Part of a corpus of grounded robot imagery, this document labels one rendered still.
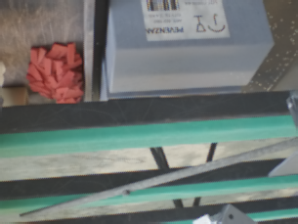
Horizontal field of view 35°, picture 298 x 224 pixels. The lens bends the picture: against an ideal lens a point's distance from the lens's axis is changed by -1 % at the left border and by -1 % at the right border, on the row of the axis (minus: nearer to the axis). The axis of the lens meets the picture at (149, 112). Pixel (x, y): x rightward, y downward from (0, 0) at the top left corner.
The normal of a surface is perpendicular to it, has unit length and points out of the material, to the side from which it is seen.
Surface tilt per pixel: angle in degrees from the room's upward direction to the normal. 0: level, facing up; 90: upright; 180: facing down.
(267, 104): 90
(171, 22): 90
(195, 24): 90
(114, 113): 90
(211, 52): 0
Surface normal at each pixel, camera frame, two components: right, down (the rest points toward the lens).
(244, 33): 0.12, -0.41
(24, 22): 0.12, 0.91
